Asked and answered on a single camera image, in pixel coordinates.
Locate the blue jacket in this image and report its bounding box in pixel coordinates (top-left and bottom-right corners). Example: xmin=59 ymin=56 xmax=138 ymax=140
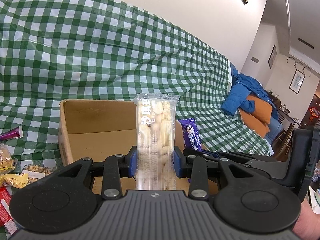
xmin=221 ymin=63 xmax=279 ymax=120

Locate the red flat snack packet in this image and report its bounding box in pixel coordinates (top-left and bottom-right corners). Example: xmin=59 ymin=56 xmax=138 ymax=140
xmin=0 ymin=187 xmax=18 ymax=235

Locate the person's right hand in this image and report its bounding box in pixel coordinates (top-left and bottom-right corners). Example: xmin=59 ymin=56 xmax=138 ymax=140
xmin=293 ymin=199 xmax=320 ymax=240

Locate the wooden dining chair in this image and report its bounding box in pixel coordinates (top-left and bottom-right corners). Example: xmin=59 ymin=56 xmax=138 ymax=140
xmin=272 ymin=96 xmax=300 ymax=160

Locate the clear pale rice cracker bar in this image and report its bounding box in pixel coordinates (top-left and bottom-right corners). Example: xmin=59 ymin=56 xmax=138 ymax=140
xmin=134 ymin=93 xmax=180 ymax=191

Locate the purple silver snack bar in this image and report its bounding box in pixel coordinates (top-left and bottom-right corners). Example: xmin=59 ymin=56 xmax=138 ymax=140
xmin=0 ymin=125 xmax=23 ymax=141

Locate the clear bag of cookies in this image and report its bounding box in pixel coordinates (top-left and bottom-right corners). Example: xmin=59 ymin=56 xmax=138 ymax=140
xmin=0 ymin=143 xmax=17 ymax=175

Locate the purple chocolate bar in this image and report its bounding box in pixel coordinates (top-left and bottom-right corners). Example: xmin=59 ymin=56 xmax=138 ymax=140
xmin=179 ymin=118 xmax=202 ymax=151

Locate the framed wall picture small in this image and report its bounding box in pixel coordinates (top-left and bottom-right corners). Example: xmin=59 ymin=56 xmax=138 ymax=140
xmin=268 ymin=45 xmax=277 ymax=69

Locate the yellow snack packet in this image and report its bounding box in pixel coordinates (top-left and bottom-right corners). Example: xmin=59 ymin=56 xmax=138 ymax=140
xmin=0 ymin=173 xmax=28 ymax=189

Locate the green white checkered cloth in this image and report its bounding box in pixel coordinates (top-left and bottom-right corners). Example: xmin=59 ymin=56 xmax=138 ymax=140
xmin=1 ymin=0 xmax=271 ymax=172

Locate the brown cardboard box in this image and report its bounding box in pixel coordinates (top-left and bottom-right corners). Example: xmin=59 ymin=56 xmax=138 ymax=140
xmin=58 ymin=99 xmax=220 ymax=196

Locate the orange cushion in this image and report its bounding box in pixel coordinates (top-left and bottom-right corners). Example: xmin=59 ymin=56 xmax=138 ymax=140
xmin=239 ymin=95 xmax=272 ymax=138

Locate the clear bag of oat crisps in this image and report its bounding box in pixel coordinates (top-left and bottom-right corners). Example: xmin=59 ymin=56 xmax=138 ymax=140
xmin=22 ymin=165 xmax=55 ymax=185

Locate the framed picture far wall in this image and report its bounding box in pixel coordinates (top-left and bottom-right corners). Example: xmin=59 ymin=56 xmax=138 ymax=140
xmin=289 ymin=70 xmax=305 ymax=94

